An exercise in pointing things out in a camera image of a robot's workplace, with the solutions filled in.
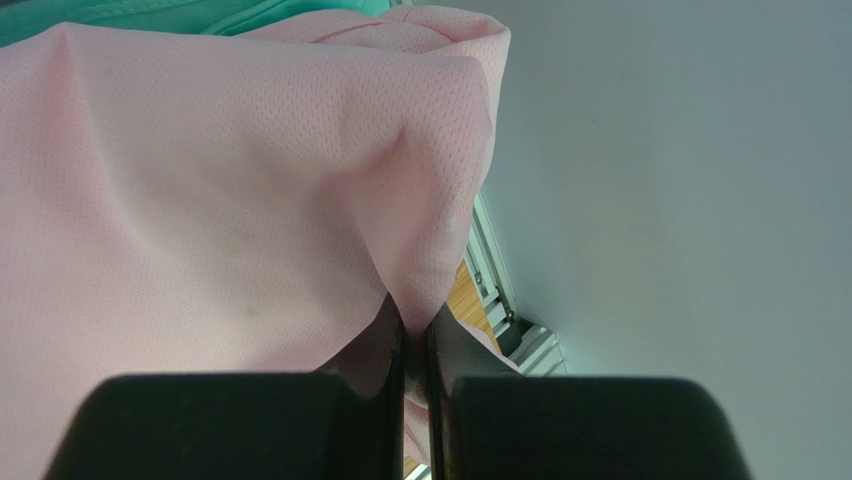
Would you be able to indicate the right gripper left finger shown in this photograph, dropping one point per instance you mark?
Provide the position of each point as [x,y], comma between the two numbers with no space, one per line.
[359,406]

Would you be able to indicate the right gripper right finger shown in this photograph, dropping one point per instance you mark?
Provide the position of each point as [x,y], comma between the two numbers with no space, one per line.
[468,400]

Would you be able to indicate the pink t shirt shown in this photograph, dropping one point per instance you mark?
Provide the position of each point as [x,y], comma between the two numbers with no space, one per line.
[209,203]

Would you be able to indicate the folded teal t shirt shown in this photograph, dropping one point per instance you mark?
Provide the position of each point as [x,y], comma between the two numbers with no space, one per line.
[21,20]

